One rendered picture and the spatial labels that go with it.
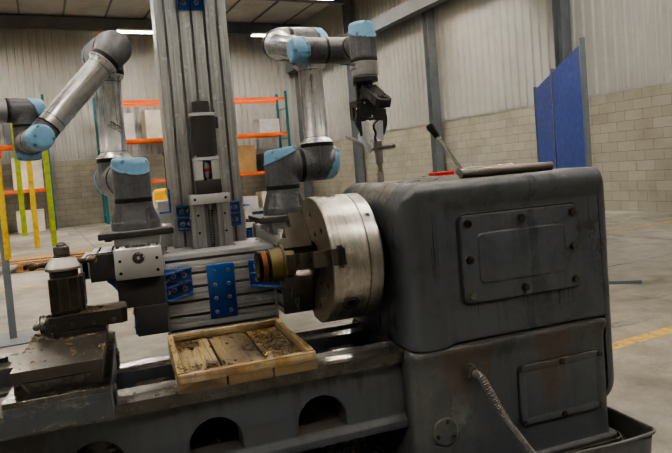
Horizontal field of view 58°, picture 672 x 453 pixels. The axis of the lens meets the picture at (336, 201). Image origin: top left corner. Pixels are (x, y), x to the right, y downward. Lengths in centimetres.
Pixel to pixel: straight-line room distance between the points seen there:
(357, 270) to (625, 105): 1222
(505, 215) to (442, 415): 49
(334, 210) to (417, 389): 46
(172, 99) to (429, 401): 135
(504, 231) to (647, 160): 1170
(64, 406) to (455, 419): 85
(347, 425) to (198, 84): 129
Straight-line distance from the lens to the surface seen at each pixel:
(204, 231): 213
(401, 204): 138
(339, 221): 141
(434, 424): 152
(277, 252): 147
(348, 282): 140
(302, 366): 138
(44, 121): 197
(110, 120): 216
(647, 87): 1316
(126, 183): 200
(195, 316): 204
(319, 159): 209
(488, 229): 148
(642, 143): 1321
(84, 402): 129
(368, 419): 150
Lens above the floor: 130
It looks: 3 degrees down
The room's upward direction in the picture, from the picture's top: 5 degrees counter-clockwise
